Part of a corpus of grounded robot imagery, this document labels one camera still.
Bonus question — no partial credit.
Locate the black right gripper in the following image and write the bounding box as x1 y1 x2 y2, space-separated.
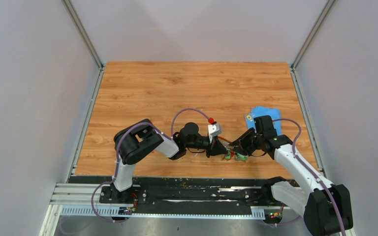
229 127 263 156

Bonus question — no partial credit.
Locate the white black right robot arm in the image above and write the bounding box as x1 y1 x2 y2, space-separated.
229 115 353 236

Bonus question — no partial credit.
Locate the blue patterned cloth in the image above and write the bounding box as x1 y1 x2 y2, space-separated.
245 106 281 129

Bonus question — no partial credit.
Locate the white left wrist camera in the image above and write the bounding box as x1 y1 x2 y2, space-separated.
208 122 222 143

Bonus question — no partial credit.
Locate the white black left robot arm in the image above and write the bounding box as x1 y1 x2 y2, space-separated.
111 119 228 203

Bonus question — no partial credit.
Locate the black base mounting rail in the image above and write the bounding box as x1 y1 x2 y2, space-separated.
50 176 289 223

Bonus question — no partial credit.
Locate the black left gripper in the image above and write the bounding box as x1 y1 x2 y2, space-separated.
185 134 228 158

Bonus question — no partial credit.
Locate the green key tag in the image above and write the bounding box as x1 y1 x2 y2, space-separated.
224 152 233 160

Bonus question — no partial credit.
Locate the metal key organizer ring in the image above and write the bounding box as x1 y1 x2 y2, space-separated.
218 136 249 163

